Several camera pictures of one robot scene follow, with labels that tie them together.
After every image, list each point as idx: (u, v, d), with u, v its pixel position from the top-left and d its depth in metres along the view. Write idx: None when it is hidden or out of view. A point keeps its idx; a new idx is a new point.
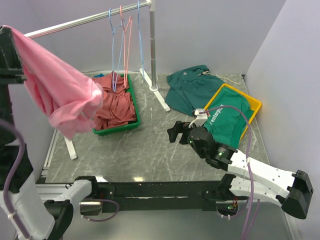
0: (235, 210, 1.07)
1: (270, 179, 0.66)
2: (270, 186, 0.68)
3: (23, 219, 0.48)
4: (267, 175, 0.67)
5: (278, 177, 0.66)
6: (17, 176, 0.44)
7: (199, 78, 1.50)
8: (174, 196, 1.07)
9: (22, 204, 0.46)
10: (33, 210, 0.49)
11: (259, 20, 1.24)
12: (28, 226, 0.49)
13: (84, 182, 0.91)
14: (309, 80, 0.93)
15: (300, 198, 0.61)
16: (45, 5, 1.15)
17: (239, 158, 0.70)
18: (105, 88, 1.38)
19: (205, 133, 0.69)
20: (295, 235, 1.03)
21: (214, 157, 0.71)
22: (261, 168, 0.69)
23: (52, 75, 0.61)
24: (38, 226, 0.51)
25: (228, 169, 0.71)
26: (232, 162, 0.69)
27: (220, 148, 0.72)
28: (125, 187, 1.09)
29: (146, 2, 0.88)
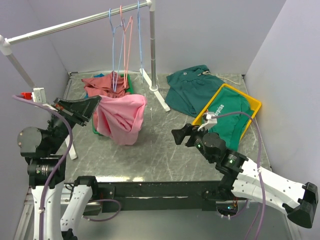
0: (235, 210, 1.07)
1: (281, 190, 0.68)
2: (279, 195, 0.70)
3: (47, 218, 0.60)
4: (278, 185, 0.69)
5: (289, 189, 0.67)
6: (57, 175, 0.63)
7: (199, 78, 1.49)
8: (174, 196, 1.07)
9: (51, 202, 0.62)
10: (55, 215, 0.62)
11: (259, 20, 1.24)
12: (47, 230, 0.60)
13: (86, 193, 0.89)
14: (309, 81, 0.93)
15: (310, 211, 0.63)
16: (45, 6, 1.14)
17: (250, 167, 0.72)
18: (105, 88, 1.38)
19: (219, 140, 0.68)
20: (295, 235, 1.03)
21: (224, 165, 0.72)
22: (272, 178, 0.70)
23: (120, 105, 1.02)
24: (53, 234, 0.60)
25: (238, 176, 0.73)
26: (244, 171, 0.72)
27: (230, 156, 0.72)
28: (125, 187, 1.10)
29: (146, 2, 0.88)
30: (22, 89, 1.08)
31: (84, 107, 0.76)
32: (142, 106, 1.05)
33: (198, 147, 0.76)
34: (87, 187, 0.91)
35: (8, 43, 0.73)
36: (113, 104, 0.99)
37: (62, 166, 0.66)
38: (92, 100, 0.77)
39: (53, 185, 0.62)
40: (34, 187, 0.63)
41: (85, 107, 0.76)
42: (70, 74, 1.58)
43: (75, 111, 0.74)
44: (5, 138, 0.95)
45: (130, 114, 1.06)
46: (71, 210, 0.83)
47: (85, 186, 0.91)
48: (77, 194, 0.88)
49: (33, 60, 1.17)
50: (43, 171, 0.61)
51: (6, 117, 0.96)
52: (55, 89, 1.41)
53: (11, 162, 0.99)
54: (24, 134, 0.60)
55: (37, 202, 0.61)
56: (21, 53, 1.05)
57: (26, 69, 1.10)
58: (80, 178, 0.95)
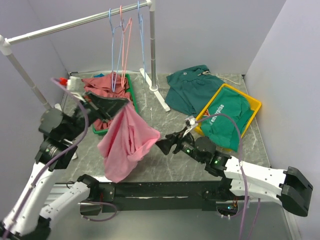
0: (235, 210, 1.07)
1: (263, 179, 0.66)
2: (266, 186, 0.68)
3: (32, 196, 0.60)
4: (259, 175, 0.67)
5: (270, 176, 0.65)
6: (60, 162, 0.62)
7: (199, 78, 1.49)
8: (174, 196, 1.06)
9: (43, 183, 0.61)
10: (40, 198, 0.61)
11: (259, 20, 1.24)
12: (27, 208, 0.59)
13: (82, 192, 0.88)
14: (309, 80, 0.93)
15: (293, 194, 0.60)
16: (45, 6, 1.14)
17: (233, 163, 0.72)
18: (105, 88, 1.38)
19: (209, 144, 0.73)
20: (295, 236, 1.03)
21: (212, 166, 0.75)
22: (254, 169, 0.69)
23: (138, 125, 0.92)
24: (30, 214, 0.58)
25: (226, 175, 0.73)
26: (227, 168, 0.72)
27: (218, 157, 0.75)
28: (125, 187, 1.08)
29: (146, 2, 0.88)
30: (22, 89, 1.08)
31: (110, 105, 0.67)
32: (153, 141, 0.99)
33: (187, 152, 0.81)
34: (87, 188, 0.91)
35: (8, 43, 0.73)
36: (135, 119, 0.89)
37: (69, 156, 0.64)
38: (120, 101, 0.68)
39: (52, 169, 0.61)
40: (37, 162, 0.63)
41: (111, 105, 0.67)
42: (70, 74, 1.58)
43: (101, 107, 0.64)
44: (5, 138, 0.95)
45: (140, 138, 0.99)
46: (64, 199, 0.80)
47: (84, 185, 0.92)
48: (74, 190, 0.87)
49: (34, 60, 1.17)
50: (50, 151, 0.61)
51: (6, 117, 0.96)
52: (55, 89, 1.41)
53: (12, 161, 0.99)
54: (49, 112, 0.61)
55: (33, 177, 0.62)
56: (21, 54, 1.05)
57: (26, 69, 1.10)
58: (86, 176, 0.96)
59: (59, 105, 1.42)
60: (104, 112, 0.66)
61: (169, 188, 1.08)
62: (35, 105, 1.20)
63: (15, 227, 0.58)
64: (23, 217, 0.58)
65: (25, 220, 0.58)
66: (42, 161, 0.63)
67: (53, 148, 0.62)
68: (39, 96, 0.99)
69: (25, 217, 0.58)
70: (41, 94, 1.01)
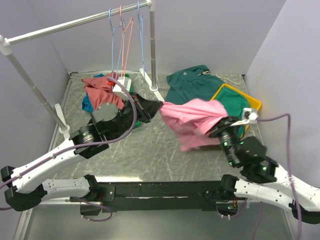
0: (235, 210, 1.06)
1: (308, 197, 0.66)
2: (301, 201, 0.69)
3: (47, 165, 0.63)
4: (306, 193, 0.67)
5: (315, 196, 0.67)
6: (86, 152, 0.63)
7: (199, 78, 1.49)
8: (174, 196, 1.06)
9: (62, 160, 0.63)
10: (51, 170, 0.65)
11: (259, 20, 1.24)
12: (35, 172, 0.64)
13: (82, 189, 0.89)
14: (309, 80, 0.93)
15: None
16: (45, 7, 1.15)
17: (282, 174, 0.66)
18: (105, 88, 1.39)
19: (261, 148, 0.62)
20: (295, 236, 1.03)
21: (258, 172, 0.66)
22: (301, 186, 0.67)
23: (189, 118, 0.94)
24: (34, 179, 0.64)
25: (271, 184, 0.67)
26: (278, 179, 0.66)
27: (263, 162, 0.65)
28: (125, 187, 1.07)
29: (146, 2, 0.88)
30: (22, 89, 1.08)
31: (150, 108, 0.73)
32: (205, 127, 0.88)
33: (223, 145, 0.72)
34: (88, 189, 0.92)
35: (8, 43, 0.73)
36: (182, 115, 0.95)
37: (96, 150, 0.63)
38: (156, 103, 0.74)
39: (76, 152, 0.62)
40: (70, 138, 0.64)
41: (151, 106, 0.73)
42: (70, 74, 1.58)
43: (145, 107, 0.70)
44: (5, 138, 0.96)
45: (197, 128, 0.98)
46: (65, 185, 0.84)
47: (88, 185, 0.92)
48: (78, 182, 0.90)
49: (33, 59, 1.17)
50: (85, 137, 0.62)
51: (6, 117, 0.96)
52: (55, 89, 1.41)
53: (12, 161, 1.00)
54: (108, 105, 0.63)
55: (59, 148, 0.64)
56: (20, 54, 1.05)
57: (26, 69, 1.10)
58: (91, 178, 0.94)
59: (59, 105, 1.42)
60: (147, 114, 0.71)
61: (168, 188, 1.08)
62: (35, 105, 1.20)
63: (18, 182, 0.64)
64: (28, 178, 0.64)
65: (28, 180, 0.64)
66: (74, 140, 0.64)
67: (89, 136, 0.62)
68: (39, 96, 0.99)
69: (29, 178, 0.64)
70: (41, 94, 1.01)
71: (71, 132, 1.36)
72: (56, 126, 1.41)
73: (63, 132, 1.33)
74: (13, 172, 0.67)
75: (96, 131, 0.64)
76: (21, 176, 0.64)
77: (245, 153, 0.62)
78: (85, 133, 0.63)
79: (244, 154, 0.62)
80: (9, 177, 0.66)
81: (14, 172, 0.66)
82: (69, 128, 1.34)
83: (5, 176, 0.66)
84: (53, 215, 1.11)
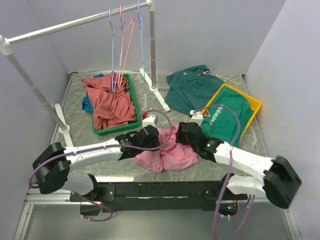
0: (235, 210, 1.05)
1: (249, 164, 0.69)
2: (251, 172, 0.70)
3: (97, 152, 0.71)
4: (246, 160, 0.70)
5: (257, 163, 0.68)
6: (124, 154, 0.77)
7: (199, 78, 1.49)
8: (174, 196, 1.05)
9: (110, 152, 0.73)
10: (96, 157, 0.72)
11: (259, 21, 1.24)
12: (89, 154, 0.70)
13: (89, 185, 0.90)
14: (309, 80, 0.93)
15: (276, 182, 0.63)
16: (45, 7, 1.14)
17: (224, 147, 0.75)
18: (105, 88, 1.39)
19: (195, 126, 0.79)
20: (295, 235, 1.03)
21: (203, 148, 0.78)
22: (242, 155, 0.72)
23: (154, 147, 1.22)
24: (85, 159, 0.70)
25: (216, 159, 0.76)
26: (218, 151, 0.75)
27: (210, 140, 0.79)
28: (125, 187, 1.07)
29: (146, 2, 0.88)
30: (22, 89, 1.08)
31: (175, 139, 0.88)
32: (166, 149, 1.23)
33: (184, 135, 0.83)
34: (92, 187, 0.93)
35: (8, 43, 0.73)
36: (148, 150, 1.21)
37: (130, 155, 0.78)
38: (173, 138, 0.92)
39: (121, 150, 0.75)
40: (115, 138, 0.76)
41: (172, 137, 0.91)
42: (70, 74, 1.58)
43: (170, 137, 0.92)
44: (5, 138, 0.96)
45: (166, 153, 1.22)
46: (78, 177, 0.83)
47: (92, 183, 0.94)
48: (86, 178, 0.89)
49: (33, 59, 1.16)
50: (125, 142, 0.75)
51: (6, 117, 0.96)
52: (55, 89, 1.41)
53: (12, 162, 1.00)
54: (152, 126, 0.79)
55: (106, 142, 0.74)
56: (20, 54, 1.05)
57: (26, 68, 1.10)
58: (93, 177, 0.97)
59: (60, 105, 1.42)
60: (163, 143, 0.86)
61: (168, 188, 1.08)
62: (35, 105, 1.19)
63: (71, 157, 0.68)
64: (82, 157, 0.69)
65: (80, 159, 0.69)
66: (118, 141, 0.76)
67: (128, 141, 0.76)
68: (39, 96, 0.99)
69: (82, 158, 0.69)
70: (41, 94, 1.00)
71: (71, 132, 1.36)
72: (56, 126, 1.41)
73: (63, 133, 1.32)
74: (65, 148, 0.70)
75: (132, 140, 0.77)
76: (76, 153, 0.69)
77: (186, 129, 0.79)
78: (126, 139, 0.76)
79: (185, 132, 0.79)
80: (59, 152, 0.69)
81: (67, 148, 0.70)
82: (68, 128, 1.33)
83: (56, 150, 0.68)
84: (54, 215, 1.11)
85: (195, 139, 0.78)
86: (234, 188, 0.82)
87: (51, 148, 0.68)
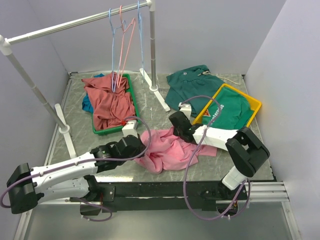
0: (235, 210, 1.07)
1: (218, 136, 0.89)
2: (220, 143, 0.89)
3: (69, 170, 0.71)
4: (216, 134, 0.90)
5: (223, 134, 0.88)
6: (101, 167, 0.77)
7: (199, 78, 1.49)
8: (174, 196, 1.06)
9: (83, 168, 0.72)
10: (67, 176, 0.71)
11: (259, 21, 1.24)
12: (57, 174, 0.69)
13: (81, 189, 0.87)
14: (309, 80, 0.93)
15: (235, 145, 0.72)
16: (45, 7, 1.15)
17: (201, 128, 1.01)
18: (105, 88, 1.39)
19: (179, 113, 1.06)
20: (295, 236, 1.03)
21: (186, 131, 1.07)
22: (214, 131, 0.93)
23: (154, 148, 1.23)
24: (54, 179, 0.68)
25: (196, 138, 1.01)
26: (196, 131, 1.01)
27: (192, 126, 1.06)
28: (125, 187, 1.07)
29: (146, 2, 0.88)
30: (22, 89, 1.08)
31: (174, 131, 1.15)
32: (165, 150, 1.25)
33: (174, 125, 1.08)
34: (87, 189, 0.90)
35: (8, 43, 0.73)
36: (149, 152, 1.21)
37: (108, 168, 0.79)
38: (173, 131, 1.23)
39: (96, 165, 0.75)
40: (91, 152, 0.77)
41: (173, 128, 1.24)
42: (71, 74, 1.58)
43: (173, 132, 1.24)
44: (6, 138, 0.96)
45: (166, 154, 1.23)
46: (62, 186, 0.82)
47: (87, 185, 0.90)
48: (77, 183, 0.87)
49: (33, 59, 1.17)
50: (103, 154, 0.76)
51: (6, 117, 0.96)
52: (56, 89, 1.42)
53: (12, 161, 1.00)
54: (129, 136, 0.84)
55: (80, 158, 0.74)
56: (20, 54, 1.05)
57: (26, 69, 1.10)
58: (91, 178, 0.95)
59: (60, 105, 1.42)
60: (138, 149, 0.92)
61: (168, 189, 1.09)
62: (35, 105, 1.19)
63: (38, 179, 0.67)
64: (50, 177, 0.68)
65: (49, 180, 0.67)
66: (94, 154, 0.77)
67: (106, 153, 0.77)
68: (39, 96, 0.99)
69: (50, 178, 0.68)
70: (41, 94, 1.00)
71: (71, 132, 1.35)
72: (56, 126, 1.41)
73: (63, 133, 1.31)
74: (33, 170, 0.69)
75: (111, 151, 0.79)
76: (43, 174, 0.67)
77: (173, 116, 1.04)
78: (103, 151, 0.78)
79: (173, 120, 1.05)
80: (26, 174, 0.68)
81: (35, 169, 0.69)
82: (68, 129, 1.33)
83: (23, 172, 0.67)
84: (54, 215, 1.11)
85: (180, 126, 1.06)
86: (228, 180, 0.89)
87: (18, 171, 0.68)
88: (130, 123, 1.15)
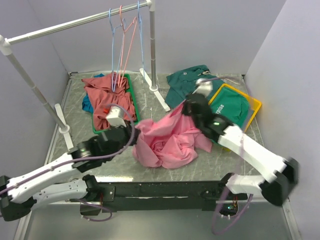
0: (235, 211, 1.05)
1: (259, 159, 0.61)
2: (259, 168, 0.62)
3: (44, 177, 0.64)
4: (258, 155, 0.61)
5: (270, 159, 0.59)
6: (83, 167, 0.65)
7: (199, 78, 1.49)
8: (174, 196, 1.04)
9: (59, 173, 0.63)
10: (45, 183, 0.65)
11: (259, 20, 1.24)
12: (33, 183, 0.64)
13: (78, 191, 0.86)
14: (309, 80, 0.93)
15: (283, 184, 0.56)
16: (45, 7, 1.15)
17: (236, 133, 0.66)
18: (105, 88, 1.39)
19: (202, 98, 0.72)
20: (295, 236, 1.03)
21: (207, 125, 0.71)
22: (256, 149, 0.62)
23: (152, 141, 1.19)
24: (30, 189, 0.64)
25: (221, 141, 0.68)
26: (226, 134, 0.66)
27: (217, 119, 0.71)
28: (125, 187, 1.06)
29: (146, 2, 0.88)
30: (22, 89, 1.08)
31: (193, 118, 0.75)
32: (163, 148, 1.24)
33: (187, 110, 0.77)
34: (85, 191, 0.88)
35: (8, 43, 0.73)
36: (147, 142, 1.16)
37: (91, 166, 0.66)
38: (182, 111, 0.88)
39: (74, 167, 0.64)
40: (68, 153, 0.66)
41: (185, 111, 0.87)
42: (70, 74, 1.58)
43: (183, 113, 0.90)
44: (6, 138, 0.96)
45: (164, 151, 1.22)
46: (58, 190, 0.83)
47: (85, 187, 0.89)
48: (74, 185, 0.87)
49: (33, 59, 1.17)
50: (82, 153, 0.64)
51: (6, 117, 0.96)
52: (56, 89, 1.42)
53: (12, 161, 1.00)
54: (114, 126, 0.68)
55: (57, 161, 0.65)
56: (20, 54, 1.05)
57: (26, 69, 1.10)
58: (90, 178, 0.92)
59: (60, 105, 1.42)
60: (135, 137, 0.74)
61: (169, 189, 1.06)
62: (35, 105, 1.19)
63: (14, 191, 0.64)
64: (25, 188, 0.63)
65: (24, 191, 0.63)
66: (72, 155, 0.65)
67: (85, 152, 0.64)
68: (39, 95, 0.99)
69: (26, 188, 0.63)
70: (41, 94, 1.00)
71: (71, 132, 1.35)
72: (56, 126, 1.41)
73: (63, 133, 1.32)
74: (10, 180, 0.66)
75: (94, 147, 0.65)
76: (18, 185, 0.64)
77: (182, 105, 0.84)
78: (83, 149, 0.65)
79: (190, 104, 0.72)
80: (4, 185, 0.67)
81: (11, 181, 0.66)
82: (69, 129, 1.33)
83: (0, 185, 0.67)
84: (54, 215, 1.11)
85: (200, 112, 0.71)
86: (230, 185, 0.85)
87: None
88: (113, 110, 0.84)
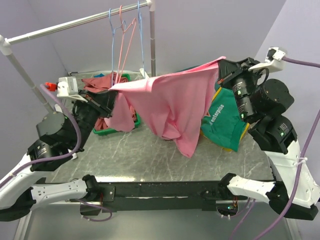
0: (235, 210, 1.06)
1: (305, 188, 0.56)
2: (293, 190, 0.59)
3: (11, 183, 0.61)
4: (305, 182, 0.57)
5: (311, 190, 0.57)
6: (43, 165, 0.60)
7: None
8: (174, 196, 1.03)
9: (22, 178, 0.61)
10: (16, 189, 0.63)
11: (259, 20, 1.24)
12: (2, 190, 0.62)
13: (78, 191, 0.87)
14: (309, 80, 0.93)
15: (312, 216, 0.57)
16: (45, 7, 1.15)
17: (294, 151, 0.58)
18: (105, 88, 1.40)
19: (286, 97, 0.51)
20: (295, 236, 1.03)
21: (267, 131, 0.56)
22: (305, 174, 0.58)
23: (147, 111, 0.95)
24: (3, 197, 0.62)
25: (269, 151, 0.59)
26: (288, 152, 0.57)
27: (282, 125, 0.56)
28: (125, 187, 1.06)
29: (145, 2, 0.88)
30: (22, 89, 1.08)
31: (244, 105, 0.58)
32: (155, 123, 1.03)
33: (236, 94, 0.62)
34: (85, 191, 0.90)
35: (8, 43, 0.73)
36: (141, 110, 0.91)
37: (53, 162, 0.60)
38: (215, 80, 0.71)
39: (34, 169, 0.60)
40: (27, 154, 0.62)
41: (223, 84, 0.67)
42: (71, 74, 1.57)
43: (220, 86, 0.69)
44: (6, 138, 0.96)
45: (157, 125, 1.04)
46: (56, 191, 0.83)
47: (84, 187, 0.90)
48: (74, 185, 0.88)
49: (33, 60, 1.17)
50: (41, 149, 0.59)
51: (6, 118, 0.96)
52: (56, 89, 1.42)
53: (12, 161, 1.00)
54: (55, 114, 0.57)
55: (19, 165, 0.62)
56: (21, 54, 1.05)
57: (26, 69, 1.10)
58: (90, 178, 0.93)
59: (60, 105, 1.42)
60: (106, 109, 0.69)
61: (168, 188, 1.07)
62: (35, 105, 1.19)
63: None
64: None
65: None
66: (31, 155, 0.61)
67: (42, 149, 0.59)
68: (39, 95, 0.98)
69: None
70: (41, 94, 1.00)
71: None
72: None
73: None
74: None
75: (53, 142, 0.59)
76: None
77: (222, 79, 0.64)
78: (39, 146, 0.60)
79: (261, 96, 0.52)
80: None
81: None
82: None
83: None
84: (53, 215, 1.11)
85: (269, 111, 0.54)
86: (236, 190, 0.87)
87: None
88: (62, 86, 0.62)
